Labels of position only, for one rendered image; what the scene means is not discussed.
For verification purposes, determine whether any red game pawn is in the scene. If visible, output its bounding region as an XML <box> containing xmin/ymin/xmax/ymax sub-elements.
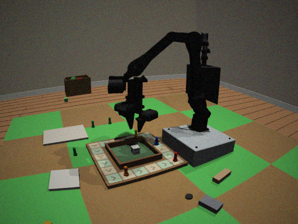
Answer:
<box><xmin>173</xmin><ymin>152</ymin><xmax>178</xmax><ymax>162</ymax></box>

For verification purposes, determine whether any orange game pawn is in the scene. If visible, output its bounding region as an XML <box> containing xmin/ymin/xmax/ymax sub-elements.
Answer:
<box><xmin>123</xmin><ymin>166</ymin><xmax>129</xmax><ymax>176</ymax></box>

